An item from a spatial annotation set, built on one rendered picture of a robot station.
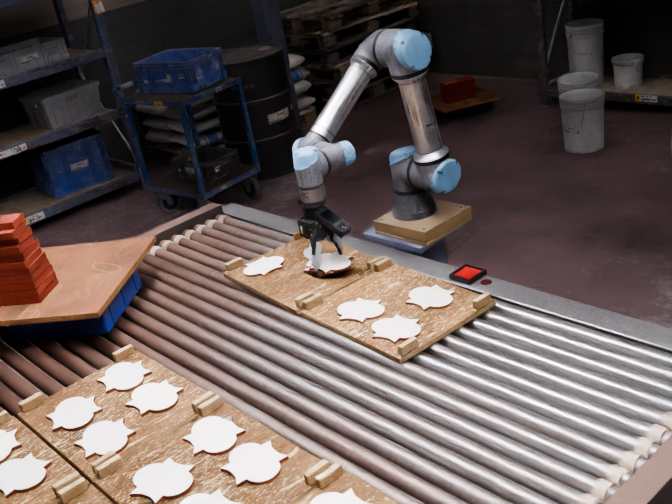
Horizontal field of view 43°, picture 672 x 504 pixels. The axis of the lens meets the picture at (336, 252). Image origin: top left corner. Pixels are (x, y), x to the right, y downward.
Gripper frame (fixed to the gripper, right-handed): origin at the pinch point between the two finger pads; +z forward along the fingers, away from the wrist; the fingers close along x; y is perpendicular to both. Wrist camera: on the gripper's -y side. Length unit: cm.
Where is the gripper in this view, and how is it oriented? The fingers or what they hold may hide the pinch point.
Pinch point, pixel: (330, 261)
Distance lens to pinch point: 254.5
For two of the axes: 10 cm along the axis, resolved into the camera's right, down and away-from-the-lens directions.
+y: -7.2, -1.8, 6.7
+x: -6.7, 4.1, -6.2
